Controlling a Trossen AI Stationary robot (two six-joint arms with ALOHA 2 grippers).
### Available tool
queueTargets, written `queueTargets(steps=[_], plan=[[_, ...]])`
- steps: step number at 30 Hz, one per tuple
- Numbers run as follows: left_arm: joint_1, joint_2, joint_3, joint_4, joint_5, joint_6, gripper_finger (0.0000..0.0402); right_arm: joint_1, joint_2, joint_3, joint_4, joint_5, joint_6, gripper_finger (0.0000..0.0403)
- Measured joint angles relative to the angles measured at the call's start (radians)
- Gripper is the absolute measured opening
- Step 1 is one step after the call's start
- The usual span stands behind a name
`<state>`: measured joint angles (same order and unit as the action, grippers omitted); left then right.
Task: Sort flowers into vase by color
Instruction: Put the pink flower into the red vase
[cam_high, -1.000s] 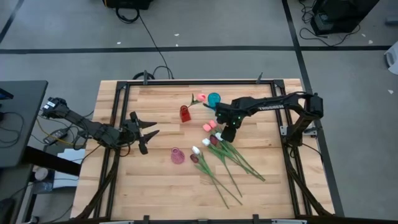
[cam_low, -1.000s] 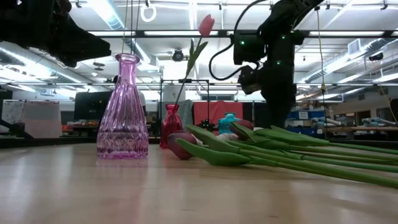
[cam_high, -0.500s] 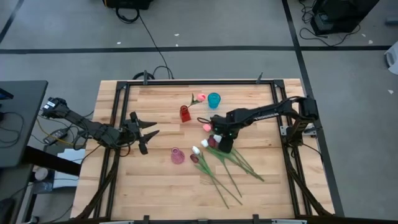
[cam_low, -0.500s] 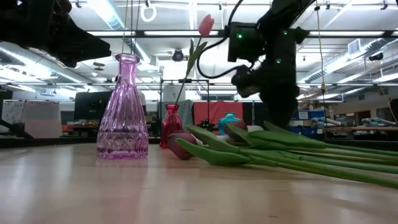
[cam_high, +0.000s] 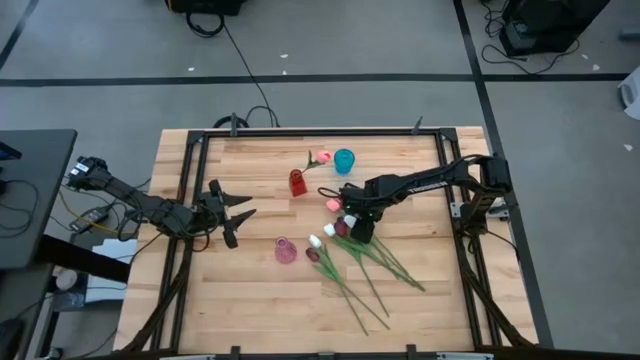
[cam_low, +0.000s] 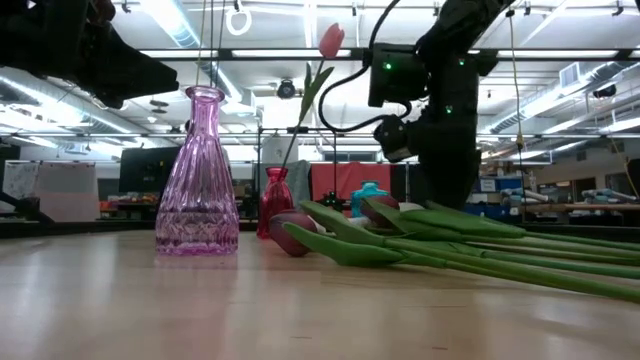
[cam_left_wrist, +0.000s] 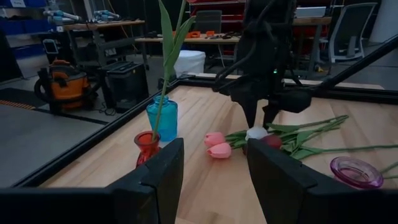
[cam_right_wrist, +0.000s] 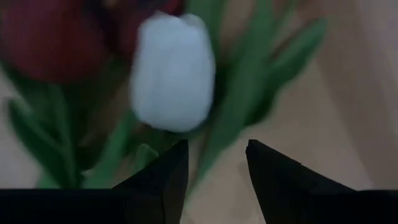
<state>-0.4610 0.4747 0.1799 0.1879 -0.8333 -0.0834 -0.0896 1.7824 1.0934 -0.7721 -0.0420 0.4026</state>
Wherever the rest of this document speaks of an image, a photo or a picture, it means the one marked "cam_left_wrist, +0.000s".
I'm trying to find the wooden desk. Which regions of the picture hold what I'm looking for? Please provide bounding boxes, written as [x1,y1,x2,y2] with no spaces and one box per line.
[292,16,333,74]

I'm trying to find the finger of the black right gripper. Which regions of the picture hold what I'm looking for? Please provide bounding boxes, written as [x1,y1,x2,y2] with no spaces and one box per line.
[239,101,261,129]
[262,106,281,129]

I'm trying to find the white bin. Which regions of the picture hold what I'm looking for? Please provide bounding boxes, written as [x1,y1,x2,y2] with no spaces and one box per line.
[173,49,206,78]

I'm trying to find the red tool cabinet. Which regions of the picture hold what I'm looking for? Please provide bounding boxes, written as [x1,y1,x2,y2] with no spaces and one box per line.
[188,0,248,34]

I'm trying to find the black aluminium table frame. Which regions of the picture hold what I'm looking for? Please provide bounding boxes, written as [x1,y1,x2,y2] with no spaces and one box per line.
[12,35,398,187]

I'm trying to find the black storage case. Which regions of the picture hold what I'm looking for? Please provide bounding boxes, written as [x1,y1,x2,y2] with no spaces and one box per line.
[104,61,149,110]

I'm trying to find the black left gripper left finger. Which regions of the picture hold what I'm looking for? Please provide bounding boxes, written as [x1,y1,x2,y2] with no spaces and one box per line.
[0,138,185,224]

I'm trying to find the long wooden table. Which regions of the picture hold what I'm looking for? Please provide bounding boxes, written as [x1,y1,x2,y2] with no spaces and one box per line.
[135,33,242,68]

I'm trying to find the grey laptop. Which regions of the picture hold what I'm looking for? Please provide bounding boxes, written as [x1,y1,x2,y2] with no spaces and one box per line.
[295,6,327,19]

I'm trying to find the grey office chair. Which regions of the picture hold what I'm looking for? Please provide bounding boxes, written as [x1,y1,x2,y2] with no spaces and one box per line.
[328,2,379,65]

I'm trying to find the orange shop vacuum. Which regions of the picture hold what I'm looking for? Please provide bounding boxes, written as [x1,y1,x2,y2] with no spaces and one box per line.
[34,58,97,111]

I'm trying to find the blue storage bin shelf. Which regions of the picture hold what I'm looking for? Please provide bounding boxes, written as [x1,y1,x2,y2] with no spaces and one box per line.
[0,0,65,60]

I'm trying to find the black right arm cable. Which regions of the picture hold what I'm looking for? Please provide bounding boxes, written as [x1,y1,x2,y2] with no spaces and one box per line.
[213,0,277,93]

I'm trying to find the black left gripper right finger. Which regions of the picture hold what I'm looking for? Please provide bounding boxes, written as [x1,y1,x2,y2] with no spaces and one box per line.
[247,138,398,224]

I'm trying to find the wooden workbench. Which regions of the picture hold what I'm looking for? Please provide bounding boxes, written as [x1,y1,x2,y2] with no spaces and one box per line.
[63,20,150,71]

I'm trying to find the pink glass vase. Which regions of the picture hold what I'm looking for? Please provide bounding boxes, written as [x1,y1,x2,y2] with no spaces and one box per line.
[329,156,385,190]

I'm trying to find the grey cylindrical device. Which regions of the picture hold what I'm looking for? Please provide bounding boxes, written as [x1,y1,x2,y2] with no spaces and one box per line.
[93,9,121,22]
[43,9,83,24]

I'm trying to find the red glass vase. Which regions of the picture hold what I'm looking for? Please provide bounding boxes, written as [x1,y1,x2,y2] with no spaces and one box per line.
[134,130,162,169]

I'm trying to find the blue glass vase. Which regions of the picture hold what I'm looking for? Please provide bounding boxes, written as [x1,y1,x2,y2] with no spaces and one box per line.
[146,95,178,142]

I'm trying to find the orange striped floor strip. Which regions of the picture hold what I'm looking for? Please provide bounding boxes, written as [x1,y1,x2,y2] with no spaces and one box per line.
[0,99,37,110]

